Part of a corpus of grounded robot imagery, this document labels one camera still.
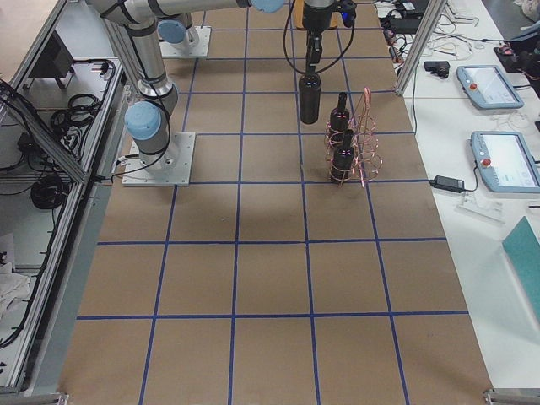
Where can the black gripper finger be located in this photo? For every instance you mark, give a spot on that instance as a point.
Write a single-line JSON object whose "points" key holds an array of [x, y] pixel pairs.
{"points": [[313, 51]]}

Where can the teach pendant tablet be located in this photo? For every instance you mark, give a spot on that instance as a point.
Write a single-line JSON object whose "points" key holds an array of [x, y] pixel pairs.
{"points": [[505, 162], [488, 88]]}

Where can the teal board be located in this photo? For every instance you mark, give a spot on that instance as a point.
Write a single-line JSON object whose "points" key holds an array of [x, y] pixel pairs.
{"points": [[522, 248]]}

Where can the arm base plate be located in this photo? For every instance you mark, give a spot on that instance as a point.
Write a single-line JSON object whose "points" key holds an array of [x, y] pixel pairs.
{"points": [[200, 50], [173, 168]]}

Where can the dark wine bottle in basket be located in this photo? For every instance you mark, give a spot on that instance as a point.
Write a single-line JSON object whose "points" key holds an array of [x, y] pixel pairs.
{"points": [[339, 120], [343, 158]]}

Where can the white cloth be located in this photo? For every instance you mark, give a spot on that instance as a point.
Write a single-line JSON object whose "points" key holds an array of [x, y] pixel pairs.
{"points": [[15, 287]]}

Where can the aluminium frame post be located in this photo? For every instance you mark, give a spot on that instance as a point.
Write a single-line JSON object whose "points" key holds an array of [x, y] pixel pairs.
{"points": [[425, 30]]}

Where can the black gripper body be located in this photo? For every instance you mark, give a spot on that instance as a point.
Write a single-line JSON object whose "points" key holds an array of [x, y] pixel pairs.
{"points": [[317, 18]]}

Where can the copper wire bottle basket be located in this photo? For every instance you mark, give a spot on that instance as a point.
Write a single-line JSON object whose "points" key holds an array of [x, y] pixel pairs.
{"points": [[367, 162]]}

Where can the black power adapter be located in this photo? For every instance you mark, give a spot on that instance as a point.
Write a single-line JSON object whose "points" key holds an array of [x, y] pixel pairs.
{"points": [[447, 184]]}

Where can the black camera device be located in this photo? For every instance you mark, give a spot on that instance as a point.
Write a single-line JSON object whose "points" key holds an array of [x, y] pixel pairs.
{"points": [[440, 69]]}

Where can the dark wine bottle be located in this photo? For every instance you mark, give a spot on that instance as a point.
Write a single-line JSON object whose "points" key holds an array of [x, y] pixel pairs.
{"points": [[343, 158], [339, 120], [309, 96]]}

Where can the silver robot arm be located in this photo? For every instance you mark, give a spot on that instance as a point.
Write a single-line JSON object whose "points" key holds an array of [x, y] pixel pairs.
{"points": [[178, 30], [140, 20]]}

